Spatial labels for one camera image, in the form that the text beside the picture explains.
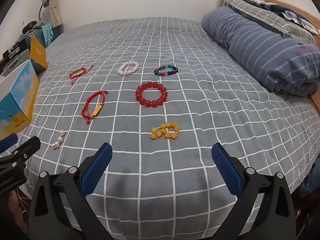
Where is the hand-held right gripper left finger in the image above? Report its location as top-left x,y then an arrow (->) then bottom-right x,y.
28,142 -> 115,240

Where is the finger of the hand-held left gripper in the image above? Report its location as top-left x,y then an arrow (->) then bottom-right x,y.
0,133 -> 18,153
0,136 -> 41,172

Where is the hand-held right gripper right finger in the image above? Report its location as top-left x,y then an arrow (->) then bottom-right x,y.
210,142 -> 297,240

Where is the silver pearl bracelet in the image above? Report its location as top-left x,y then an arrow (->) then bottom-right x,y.
49,130 -> 66,150

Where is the blue and yellow cardboard box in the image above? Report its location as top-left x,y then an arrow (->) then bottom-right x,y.
0,34 -> 48,141

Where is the red cord bracelet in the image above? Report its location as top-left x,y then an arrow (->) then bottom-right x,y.
69,65 -> 94,85
81,90 -> 109,125

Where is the yellow bead bracelet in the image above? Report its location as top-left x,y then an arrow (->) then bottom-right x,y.
149,122 -> 180,140

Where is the red bead bracelet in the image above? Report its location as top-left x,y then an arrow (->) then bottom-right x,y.
135,80 -> 168,108

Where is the white bead bracelet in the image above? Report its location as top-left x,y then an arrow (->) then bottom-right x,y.
117,61 -> 139,76

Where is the multicoloured bead bracelet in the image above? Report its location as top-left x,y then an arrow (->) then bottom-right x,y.
154,64 -> 179,77

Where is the grey suitcase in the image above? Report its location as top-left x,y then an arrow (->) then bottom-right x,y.
0,49 -> 31,77

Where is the grey checked bed sheet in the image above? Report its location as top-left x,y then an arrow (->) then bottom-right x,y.
15,17 -> 319,240

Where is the teal suitcase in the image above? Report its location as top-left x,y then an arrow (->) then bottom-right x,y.
32,26 -> 54,50

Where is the teal cloth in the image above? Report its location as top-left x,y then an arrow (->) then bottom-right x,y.
41,23 -> 54,46

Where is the black bag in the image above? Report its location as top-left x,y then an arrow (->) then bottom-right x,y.
22,20 -> 45,33

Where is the rolled blue striped quilt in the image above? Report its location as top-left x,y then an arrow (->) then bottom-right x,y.
201,6 -> 320,97

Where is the blue desk lamp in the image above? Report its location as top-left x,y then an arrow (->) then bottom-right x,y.
37,0 -> 50,22

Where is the beige curtain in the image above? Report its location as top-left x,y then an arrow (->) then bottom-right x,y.
41,0 -> 63,27

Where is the grey checked pillow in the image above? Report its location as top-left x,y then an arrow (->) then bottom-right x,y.
222,0 -> 316,44

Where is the dark patterned pillow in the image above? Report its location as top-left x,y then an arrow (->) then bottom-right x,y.
223,0 -> 320,36

